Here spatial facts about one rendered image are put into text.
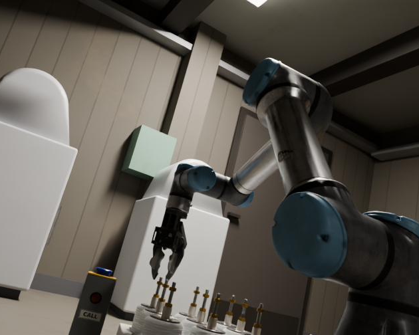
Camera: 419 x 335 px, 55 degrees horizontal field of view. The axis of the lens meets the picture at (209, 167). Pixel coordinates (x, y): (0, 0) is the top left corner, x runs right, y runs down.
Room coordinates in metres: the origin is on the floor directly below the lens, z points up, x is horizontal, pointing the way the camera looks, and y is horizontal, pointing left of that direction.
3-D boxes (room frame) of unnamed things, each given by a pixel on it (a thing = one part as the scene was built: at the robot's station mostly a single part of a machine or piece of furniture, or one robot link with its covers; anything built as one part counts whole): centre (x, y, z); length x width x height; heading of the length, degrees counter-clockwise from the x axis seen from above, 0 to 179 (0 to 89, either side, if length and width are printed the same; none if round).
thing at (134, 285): (3.17, 0.13, 0.61); 0.66 x 0.56 x 1.23; 116
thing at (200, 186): (1.17, 0.01, 0.64); 0.11 x 0.11 x 0.08; 23
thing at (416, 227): (0.66, -0.32, 0.47); 0.13 x 0.12 x 0.14; 113
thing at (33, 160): (2.64, 1.26, 0.70); 0.69 x 0.59 x 1.39; 115
